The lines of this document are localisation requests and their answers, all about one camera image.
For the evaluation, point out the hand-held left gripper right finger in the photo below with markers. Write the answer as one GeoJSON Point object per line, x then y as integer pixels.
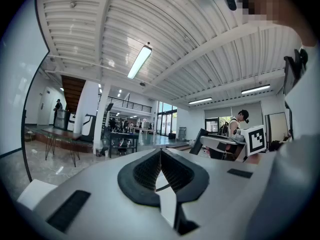
{"type": "Point", "coordinates": [192, 184]}

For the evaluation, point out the black framed whiteboard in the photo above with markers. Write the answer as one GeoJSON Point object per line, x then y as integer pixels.
{"type": "Point", "coordinates": [15, 84]}

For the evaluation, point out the grey metal bin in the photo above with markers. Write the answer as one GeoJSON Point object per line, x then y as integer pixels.
{"type": "Point", "coordinates": [61, 120]}

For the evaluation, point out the folded metal trolley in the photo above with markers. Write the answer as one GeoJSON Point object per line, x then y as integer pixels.
{"type": "Point", "coordinates": [182, 134]}

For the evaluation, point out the person's head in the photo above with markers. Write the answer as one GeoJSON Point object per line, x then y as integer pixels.
{"type": "Point", "coordinates": [287, 14]}

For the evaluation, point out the wooden steps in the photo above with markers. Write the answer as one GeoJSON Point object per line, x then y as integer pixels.
{"type": "Point", "coordinates": [180, 146]}

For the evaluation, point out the long ceiling light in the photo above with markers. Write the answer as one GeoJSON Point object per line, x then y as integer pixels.
{"type": "Point", "coordinates": [200, 100]}
{"type": "Point", "coordinates": [255, 89]}
{"type": "Point", "coordinates": [139, 62]}

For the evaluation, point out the white pillar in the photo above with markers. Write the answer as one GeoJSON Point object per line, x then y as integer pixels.
{"type": "Point", "coordinates": [101, 121]}

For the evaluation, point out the grey roller blind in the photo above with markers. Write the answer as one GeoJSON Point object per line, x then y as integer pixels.
{"type": "Point", "coordinates": [220, 112]}

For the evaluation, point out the black box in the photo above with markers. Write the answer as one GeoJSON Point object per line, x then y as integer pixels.
{"type": "Point", "coordinates": [172, 136]}

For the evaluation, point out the white partition panel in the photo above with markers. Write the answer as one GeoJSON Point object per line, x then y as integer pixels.
{"type": "Point", "coordinates": [277, 126]}

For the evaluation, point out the wooden table with hairpin legs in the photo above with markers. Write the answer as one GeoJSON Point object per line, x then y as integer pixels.
{"type": "Point", "coordinates": [60, 132]}

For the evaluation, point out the person's right forearm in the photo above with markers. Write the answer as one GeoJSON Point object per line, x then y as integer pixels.
{"type": "Point", "coordinates": [253, 160]}

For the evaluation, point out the black work table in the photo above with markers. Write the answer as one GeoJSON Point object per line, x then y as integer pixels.
{"type": "Point", "coordinates": [125, 134]}

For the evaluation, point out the white door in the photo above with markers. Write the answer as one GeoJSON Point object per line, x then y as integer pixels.
{"type": "Point", "coordinates": [45, 104]}

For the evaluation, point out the person's white shirt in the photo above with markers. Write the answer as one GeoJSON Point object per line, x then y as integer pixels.
{"type": "Point", "coordinates": [305, 134]}

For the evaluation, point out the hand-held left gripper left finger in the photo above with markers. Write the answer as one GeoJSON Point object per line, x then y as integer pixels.
{"type": "Point", "coordinates": [132, 184]}

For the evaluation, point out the black mezzanine railing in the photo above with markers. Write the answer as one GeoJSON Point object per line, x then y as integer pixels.
{"type": "Point", "coordinates": [130, 104]}

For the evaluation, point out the long white table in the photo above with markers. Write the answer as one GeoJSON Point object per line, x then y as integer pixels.
{"type": "Point", "coordinates": [140, 128]}

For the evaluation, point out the white and black machine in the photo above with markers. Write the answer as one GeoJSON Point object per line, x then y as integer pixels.
{"type": "Point", "coordinates": [87, 126]}

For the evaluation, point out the tall glass windows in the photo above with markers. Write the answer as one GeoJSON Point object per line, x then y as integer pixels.
{"type": "Point", "coordinates": [166, 121]}

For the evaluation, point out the brown wooden staircase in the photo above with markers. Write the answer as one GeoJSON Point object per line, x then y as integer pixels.
{"type": "Point", "coordinates": [72, 91]}

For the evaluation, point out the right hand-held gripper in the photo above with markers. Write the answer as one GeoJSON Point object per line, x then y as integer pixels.
{"type": "Point", "coordinates": [256, 139]}

